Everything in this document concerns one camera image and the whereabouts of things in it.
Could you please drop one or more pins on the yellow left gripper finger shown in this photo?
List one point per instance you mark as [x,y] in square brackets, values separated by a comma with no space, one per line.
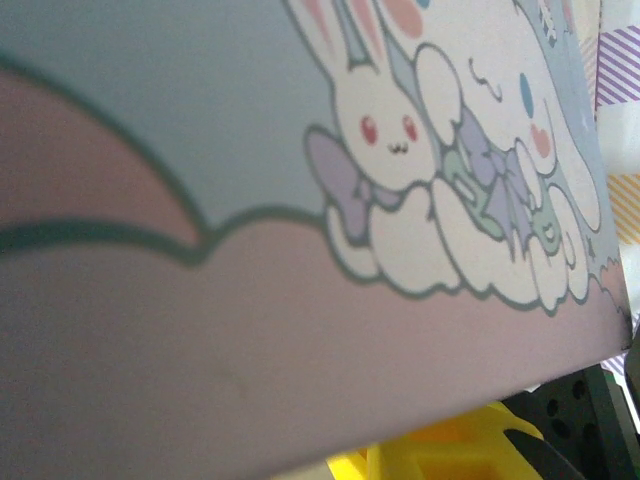
[450,450]

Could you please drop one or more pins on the pastel cartoon tin box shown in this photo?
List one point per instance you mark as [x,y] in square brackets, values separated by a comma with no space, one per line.
[250,325]

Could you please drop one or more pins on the striped patchwork backdrop sheet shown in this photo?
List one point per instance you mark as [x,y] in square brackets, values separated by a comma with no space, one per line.
[620,60]

